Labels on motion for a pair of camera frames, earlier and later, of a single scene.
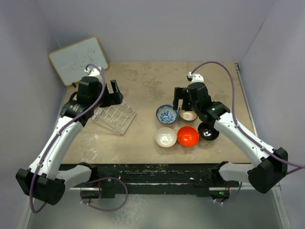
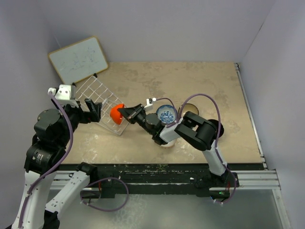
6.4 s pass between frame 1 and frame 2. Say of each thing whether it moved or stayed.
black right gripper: moved
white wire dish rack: moved
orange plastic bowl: moved
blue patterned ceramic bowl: stayed
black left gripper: moved
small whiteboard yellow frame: stayed
